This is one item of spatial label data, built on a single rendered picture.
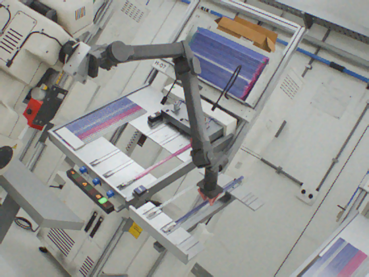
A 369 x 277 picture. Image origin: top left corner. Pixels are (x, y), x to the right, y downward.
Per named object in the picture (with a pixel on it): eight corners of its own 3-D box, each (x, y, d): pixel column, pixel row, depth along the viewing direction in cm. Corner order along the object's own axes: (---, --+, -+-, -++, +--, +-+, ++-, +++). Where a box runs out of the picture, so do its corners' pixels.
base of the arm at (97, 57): (72, 42, 156) (97, 57, 151) (89, 35, 161) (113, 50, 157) (70, 64, 161) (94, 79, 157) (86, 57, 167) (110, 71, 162)
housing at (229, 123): (225, 146, 251) (227, 125, 242) (163, 107, 279) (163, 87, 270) (234, 140, 255) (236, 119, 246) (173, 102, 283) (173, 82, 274)
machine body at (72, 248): (97, 320, 240) (155, 225, 236) (30, 243, 280) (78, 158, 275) (163, 312, 294) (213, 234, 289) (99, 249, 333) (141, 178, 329)
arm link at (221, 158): (190, 157, 191) (205, 154, 185) (203, 142, 199) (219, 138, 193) (203, 181, 195) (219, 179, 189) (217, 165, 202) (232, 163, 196)
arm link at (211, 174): (202, 167, 189) (215, 173, 187) (210, 157, 194) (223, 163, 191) (201, 179, 193) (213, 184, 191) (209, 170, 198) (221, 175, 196)
